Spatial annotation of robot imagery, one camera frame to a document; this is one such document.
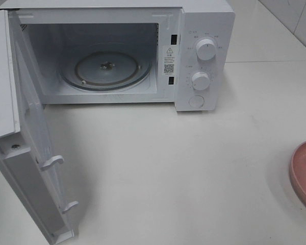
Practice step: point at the white round door button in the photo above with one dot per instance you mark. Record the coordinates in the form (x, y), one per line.
(196, 101)

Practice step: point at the white timer knob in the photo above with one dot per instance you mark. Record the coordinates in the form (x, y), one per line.
(200, 81)

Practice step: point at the white microwave door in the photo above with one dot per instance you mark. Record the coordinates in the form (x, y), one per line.
(27, 159)

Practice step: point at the pink round plate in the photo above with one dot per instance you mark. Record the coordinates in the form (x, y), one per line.
(297, 172)

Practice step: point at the white warning label sticker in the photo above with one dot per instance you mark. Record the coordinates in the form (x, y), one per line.
(170, 59)

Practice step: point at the glass microwave turntable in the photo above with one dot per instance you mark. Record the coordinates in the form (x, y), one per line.
(107, 66)

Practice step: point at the white microwave oven body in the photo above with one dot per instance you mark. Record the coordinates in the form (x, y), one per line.
(57, 26)

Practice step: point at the white upper power knob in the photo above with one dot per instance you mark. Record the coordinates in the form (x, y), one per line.
(205, 48)

